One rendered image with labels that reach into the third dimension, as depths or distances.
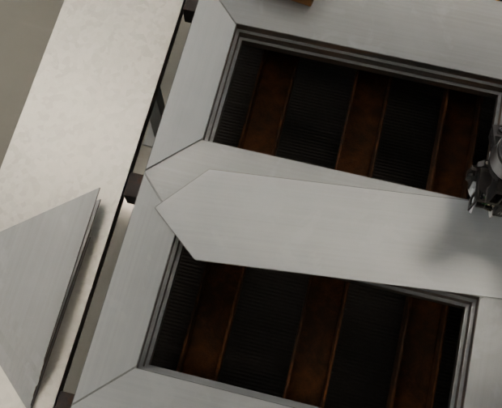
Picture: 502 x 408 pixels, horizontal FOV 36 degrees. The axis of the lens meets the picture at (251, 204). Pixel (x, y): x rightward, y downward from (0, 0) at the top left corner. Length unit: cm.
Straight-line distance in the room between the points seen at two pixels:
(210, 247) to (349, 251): 25
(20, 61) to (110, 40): 95
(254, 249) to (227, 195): 12
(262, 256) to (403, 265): 26
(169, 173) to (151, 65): 33
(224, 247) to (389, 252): 30
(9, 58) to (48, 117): 102
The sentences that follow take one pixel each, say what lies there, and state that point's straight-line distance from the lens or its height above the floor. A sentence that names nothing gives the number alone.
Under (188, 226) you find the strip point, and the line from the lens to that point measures 142.
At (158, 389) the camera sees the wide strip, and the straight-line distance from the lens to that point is 137.
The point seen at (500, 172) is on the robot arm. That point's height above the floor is 110.
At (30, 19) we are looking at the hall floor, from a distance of 275.
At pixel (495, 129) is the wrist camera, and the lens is 140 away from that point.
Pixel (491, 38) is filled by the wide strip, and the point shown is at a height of 87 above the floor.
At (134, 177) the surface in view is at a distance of 157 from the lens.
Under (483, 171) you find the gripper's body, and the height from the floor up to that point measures 102.
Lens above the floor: 222
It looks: 71 degrees down
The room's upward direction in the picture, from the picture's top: straight up
